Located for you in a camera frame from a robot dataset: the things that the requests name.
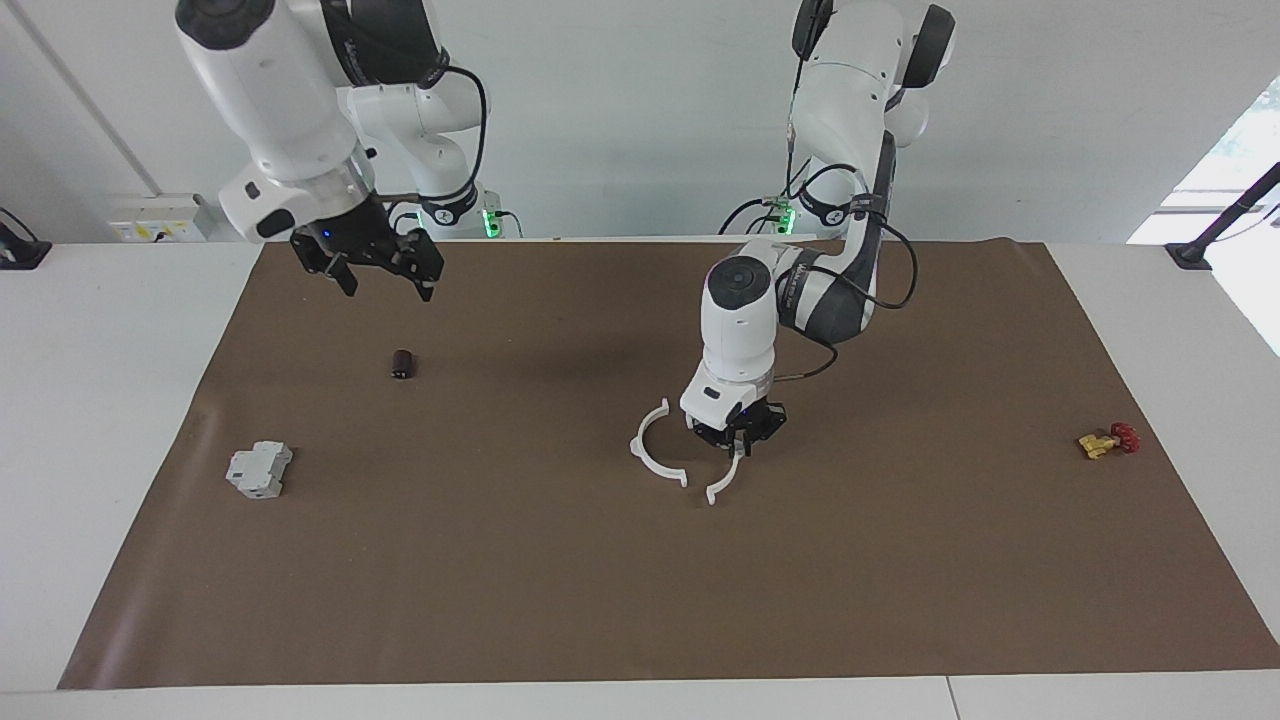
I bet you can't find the white wall socket box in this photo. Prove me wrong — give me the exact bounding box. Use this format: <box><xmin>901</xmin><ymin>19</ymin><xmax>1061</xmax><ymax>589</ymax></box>
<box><xmin>108</xmin><ymin>194</ymin><xmax>219</xmax><ymax>243</ymax></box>

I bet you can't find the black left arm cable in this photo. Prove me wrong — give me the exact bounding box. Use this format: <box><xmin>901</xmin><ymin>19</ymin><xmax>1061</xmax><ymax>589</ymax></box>
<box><xmin>772</xmin><ymin>160</ymin><xmax>919</xmax><ymax>383</ymax></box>

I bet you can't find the black stand base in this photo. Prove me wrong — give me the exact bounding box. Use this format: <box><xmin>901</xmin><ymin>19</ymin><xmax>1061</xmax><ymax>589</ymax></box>
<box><xmin>0</xmin><ymin>207</ymin><xmax>53</xmax><ymax>271</ymax></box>

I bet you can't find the brass valve red handle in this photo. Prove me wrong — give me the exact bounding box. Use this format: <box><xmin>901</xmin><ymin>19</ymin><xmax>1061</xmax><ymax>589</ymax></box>
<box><xmin>1077</xmin><ymin>421</ymin><xmax>1142</xmax><ymax>461</ymax></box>

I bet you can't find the white half pipe clamp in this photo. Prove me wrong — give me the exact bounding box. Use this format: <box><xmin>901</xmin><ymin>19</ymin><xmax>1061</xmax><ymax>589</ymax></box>
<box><xmin>629</xmin><ymin>398</ymin><xmax>691</xmax><ymax>489</ymax></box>
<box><xmin>706</xmin><ymin>448</ymin><xmax>748</xmax><ymax>506</ymax></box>

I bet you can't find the brown table mat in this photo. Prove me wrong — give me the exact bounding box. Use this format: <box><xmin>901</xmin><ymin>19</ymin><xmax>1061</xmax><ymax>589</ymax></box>
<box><xmin>58</xmin><ymin>238</ymin><xmax>1280</xmax><ymax>691</ymax></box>

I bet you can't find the grey circuit breaker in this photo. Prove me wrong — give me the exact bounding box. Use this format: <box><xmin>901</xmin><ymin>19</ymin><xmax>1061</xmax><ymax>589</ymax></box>
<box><xmin>225</xmin><ymin>441</ymin><xmax>295</xmax><ymax>500</ymax></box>

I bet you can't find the black slanted camera stand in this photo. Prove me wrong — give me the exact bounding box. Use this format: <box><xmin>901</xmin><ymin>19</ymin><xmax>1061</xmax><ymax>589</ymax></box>
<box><xmin>1165</xmin><ymin>162</ymin><xmax>1280</xmax><ymax>272</ymax></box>

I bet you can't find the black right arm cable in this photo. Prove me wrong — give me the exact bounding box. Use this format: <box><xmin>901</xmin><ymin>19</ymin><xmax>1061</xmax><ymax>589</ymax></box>
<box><xmin>372</xmin><ymin>62</ymin><xmax>491</xmax><ymax>206</ymax></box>

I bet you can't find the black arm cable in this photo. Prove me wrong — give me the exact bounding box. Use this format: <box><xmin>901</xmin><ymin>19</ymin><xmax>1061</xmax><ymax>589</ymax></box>
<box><xmin>372</xmin><ymin>62</ymin><xmax>491</xmax><ymax>206</ymax></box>
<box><xmin>772</xmin><ymin>160</ymin><xmax>919</xmax><ymax>383</ymax></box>

